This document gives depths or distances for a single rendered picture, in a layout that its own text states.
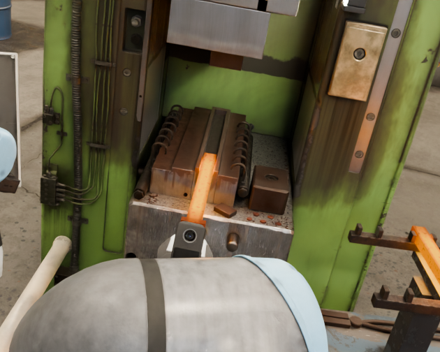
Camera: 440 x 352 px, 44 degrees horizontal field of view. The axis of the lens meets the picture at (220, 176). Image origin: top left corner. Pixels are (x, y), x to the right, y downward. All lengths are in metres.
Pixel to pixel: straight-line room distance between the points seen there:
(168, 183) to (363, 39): 0.54
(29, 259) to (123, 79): 1.40
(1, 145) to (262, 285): 0.39
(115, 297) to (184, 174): 0.86
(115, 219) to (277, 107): 0.59
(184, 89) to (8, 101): 0.64
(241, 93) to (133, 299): 1.31
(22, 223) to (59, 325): 2.42
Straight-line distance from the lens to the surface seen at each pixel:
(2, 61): 1.23
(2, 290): 2.44
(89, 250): 1.60
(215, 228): 1.25
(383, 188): 1.45
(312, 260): 1.54
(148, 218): 1.26
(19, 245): 2.69
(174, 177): 1.27
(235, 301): 0.43
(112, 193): 1.49
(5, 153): 0.71
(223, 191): 1.27
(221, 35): 1.14
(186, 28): 1.15
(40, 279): 1.46
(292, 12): 1.13
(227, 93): 1.68
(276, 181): 1.30
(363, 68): 1.30
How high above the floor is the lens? 1.55
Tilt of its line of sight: 27 degrees down
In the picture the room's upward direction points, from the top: 10 degrees clockwise
